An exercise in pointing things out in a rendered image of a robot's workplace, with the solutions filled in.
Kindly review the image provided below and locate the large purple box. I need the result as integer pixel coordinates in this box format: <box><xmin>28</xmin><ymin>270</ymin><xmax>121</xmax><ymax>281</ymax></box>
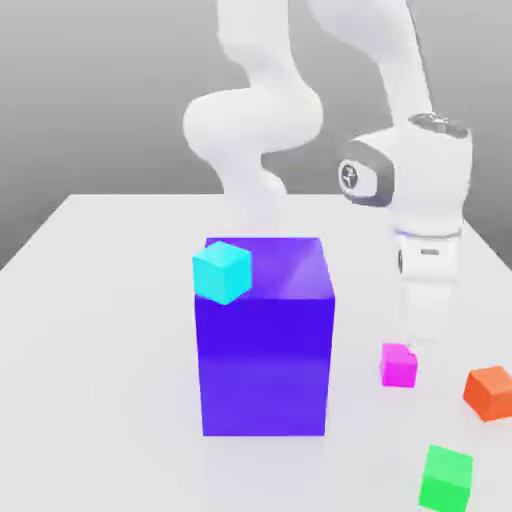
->
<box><xmin>194</xmin><ymin>236</ymin><xmax>336</xmax><ymax>438</ymax></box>

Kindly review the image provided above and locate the small magenta cube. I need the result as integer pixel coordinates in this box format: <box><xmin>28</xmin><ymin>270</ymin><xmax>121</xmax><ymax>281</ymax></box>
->
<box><xmin>379</xmin><ymin>342</ymin><xmax>420</xmax><ymax>390</ymax></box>

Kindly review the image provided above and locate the small green cube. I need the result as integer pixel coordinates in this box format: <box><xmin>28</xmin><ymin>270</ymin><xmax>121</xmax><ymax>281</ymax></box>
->
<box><xmin>417</xmin><ymin>443</ymin><xmax>475</xmax><ymax>512</ymax></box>

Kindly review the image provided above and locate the small orange cube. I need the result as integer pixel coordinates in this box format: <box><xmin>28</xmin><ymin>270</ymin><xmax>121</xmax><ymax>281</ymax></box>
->
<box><xmin>462</xmin><ymin>364</ymin><xmax>512</xmax><ymax>424</ymax></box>

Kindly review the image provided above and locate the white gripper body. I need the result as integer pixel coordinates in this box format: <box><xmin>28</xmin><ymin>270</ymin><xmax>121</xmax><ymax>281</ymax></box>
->
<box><xmin>400</xmin><ymin>279</ymin><xmax>458</xmax><ymax>346</ymax></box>

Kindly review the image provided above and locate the small cyan cube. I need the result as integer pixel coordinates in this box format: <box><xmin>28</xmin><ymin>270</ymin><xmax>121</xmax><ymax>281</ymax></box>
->
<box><xmin>191</xmin><ymin>240</ymin><xmax>254</xmax><ymax>307</ymax></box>

